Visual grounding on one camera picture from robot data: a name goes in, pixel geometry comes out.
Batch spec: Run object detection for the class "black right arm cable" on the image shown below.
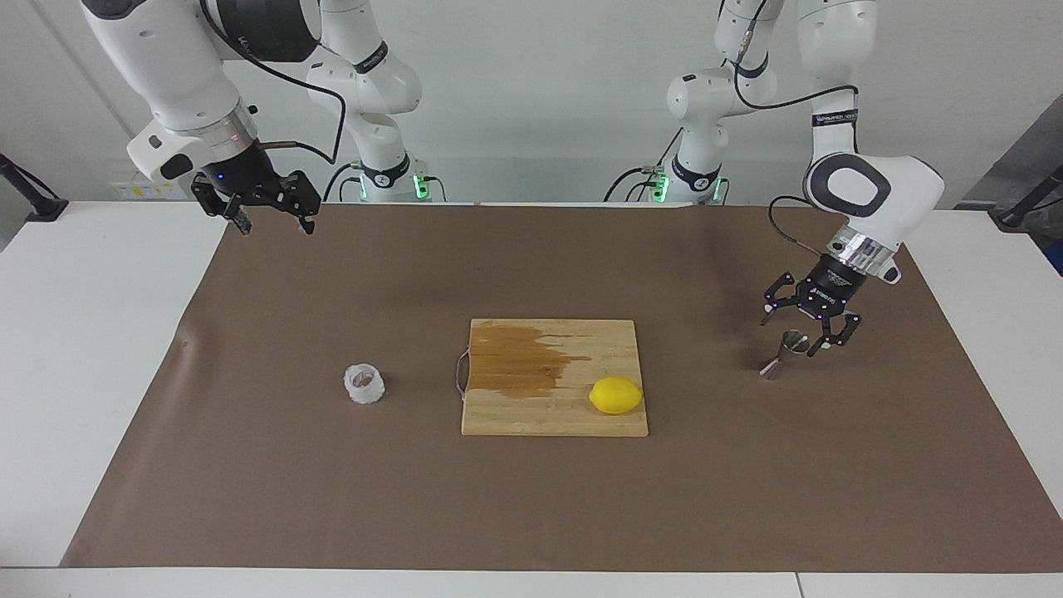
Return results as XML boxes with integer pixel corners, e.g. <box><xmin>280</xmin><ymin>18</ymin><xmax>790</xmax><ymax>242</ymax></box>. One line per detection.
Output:
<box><xmin>198</xmin><ymin>0</ymin><xmax>347</xmax><ymax>165</ymax></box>

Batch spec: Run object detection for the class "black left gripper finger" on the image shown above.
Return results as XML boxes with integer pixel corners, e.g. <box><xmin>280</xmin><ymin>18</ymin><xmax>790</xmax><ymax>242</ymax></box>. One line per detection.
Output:
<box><xmin>810</xmin><ymin>311</ymin><xmax>862</xmax><ymax>356</ymax></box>
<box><xmin>762</xmin><ymin>272</ymin><xmax>811</xmax><ymax>326</ymax></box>

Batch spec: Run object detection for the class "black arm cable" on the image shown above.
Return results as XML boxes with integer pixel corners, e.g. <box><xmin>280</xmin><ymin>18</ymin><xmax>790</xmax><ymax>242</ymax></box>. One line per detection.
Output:
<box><xmin>731</xmin><ymin>0</ymin><xmax>860</xmax><ymax>254</ymax></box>
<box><xmin>198</xmin><ymin>0</ymin><xmax>347</xmax><ymax>165</ymax></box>

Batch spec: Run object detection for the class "steel double jigger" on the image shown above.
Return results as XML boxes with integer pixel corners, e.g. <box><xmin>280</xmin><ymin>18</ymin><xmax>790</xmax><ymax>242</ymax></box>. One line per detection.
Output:
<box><xmin>757</xmin><ymin>330</ymin><xmax>811</xmax><ymax>381</ymax></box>

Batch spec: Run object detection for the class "black table clamp stand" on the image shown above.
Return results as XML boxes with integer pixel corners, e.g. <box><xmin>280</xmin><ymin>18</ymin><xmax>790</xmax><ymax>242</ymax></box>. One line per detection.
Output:
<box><xmin>0</xmin><ymin>154</ymin><xmax>69</xmax><ymax>223</ymax></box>
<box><xmin>988</xmin><ymin>164</ymin><xmax>1063</xmax><ymax>233</ymax></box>

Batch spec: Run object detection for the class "small clear plastic cup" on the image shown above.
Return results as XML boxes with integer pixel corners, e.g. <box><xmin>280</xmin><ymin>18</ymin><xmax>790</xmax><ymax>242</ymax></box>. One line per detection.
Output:
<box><xmin>343</xmin><ymin>363</ymin><xmax>387</xmax><ymax>405</ymax></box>

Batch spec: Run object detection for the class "yellow lemon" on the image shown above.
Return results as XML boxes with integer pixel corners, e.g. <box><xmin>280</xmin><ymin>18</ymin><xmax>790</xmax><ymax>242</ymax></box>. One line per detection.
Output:
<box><xmin>589</xmin><ymin>376</ymin><xmax>644</xmax><ymax>415</ymax></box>

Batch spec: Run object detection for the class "black left base cable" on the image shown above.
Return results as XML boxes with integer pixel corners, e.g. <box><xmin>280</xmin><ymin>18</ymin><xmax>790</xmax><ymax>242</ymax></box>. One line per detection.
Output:
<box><xmin>604</xmin><ymin>129</ymin><xmax>686</xmax><ymax>203</ymax></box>

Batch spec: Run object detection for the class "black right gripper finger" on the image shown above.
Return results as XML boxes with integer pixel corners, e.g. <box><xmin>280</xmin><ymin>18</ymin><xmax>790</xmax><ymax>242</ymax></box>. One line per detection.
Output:
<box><xmin>277</xmin><ymin>171</ymin><xmax>322</xmax><ymax>235</ymax></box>
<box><xmin>192</xmin><ymin>174</ymin><xmax>252</xmax><ymax>236</ymax></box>

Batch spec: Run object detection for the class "wooden cutting board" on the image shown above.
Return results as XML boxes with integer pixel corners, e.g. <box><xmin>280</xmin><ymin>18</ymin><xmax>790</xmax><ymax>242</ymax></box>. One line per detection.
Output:
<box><xmin>461</xmin><ymin>318</ymin><xmax>649</xmax><ymax>438</ymax></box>

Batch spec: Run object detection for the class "brown paper table mat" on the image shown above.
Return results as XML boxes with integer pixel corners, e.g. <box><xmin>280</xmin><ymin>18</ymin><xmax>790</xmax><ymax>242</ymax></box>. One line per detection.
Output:
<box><xmin>60</xmin><ymin>202</ymin><xmax>1063</xmax><ymax>574</ymax></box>

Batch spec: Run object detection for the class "white wall outlet box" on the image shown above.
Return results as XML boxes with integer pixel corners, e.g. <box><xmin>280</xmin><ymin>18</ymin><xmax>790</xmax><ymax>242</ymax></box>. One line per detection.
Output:
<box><xmin>112</xmin><ymin>170</ymin><xmax>188</xmax><ymax>200</ymax></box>

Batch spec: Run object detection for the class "black right base cable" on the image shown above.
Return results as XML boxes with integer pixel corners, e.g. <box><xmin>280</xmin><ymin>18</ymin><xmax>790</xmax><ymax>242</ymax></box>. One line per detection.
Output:
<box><xmin>322</xmin><ymin>162</ymin><xmax>366</xmax><ymax>203</ymax></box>

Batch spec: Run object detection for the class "black base cable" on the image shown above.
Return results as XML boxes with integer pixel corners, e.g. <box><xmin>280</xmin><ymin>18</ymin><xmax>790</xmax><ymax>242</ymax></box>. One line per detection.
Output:
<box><xmin>604</xmin><ymin>129</ymin><xmax>686</xmax><ymax>203</ymax></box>
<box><xmin>322</xmin><ymin>162</ymin><xmax>366</xmax><ymax>203</ymax></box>

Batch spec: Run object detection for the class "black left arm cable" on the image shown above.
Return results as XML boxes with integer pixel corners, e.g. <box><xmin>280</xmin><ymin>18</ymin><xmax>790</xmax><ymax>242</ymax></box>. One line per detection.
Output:
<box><xmin>731</xmin><ymin>0</ymin><xmax>860</xmax><ymax>254</ymax></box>

